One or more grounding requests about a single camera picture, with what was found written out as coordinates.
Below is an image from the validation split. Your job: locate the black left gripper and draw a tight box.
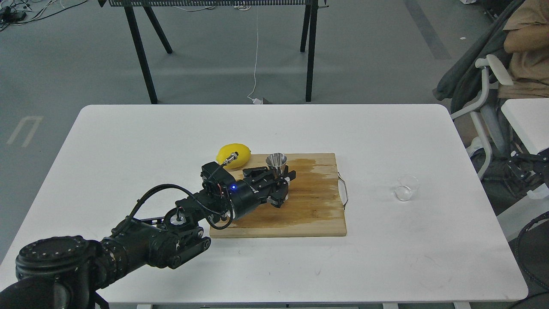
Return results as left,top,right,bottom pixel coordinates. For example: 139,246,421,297
228,167,296,220

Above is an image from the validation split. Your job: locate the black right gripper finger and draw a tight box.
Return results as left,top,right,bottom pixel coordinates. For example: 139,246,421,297
506,150,549,194

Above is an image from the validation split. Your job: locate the steel double jigger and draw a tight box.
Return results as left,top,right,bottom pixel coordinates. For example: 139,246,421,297
266,153,288,182

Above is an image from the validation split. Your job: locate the clear glass measuring cup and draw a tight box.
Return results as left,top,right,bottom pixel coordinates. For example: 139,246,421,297
394,174,420,202

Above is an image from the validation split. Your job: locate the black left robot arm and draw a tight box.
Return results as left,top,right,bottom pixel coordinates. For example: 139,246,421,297
1,152,296,309

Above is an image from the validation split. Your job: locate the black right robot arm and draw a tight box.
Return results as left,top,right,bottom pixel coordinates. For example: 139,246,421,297
507,149,549,293

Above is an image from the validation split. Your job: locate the yellow lemon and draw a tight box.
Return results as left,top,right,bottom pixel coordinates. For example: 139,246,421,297
216,143,251,170

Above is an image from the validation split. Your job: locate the white side table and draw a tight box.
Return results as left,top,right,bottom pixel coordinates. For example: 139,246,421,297
497,98,549,241

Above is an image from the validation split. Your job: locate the white office chair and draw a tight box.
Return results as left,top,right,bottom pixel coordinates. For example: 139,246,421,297
450,54,513,180

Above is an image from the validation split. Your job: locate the wooden cutting board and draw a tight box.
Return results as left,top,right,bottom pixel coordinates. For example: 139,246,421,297
209,153,347,239

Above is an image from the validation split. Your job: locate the dark grey jacket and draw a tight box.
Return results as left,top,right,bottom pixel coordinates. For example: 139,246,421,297
431,0,526,115

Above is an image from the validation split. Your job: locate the seated person in tan shirt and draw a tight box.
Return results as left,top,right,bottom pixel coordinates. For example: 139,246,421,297
498,0,549,99

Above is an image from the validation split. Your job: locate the white hanging cable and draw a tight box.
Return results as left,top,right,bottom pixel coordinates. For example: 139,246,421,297
247,8,263,105

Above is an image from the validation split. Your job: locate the black metal frame table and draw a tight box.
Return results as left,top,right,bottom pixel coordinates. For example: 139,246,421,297
98,0,328,104

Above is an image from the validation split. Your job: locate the floor cables and power strip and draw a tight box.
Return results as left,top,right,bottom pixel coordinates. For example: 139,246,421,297
0,0,88,30

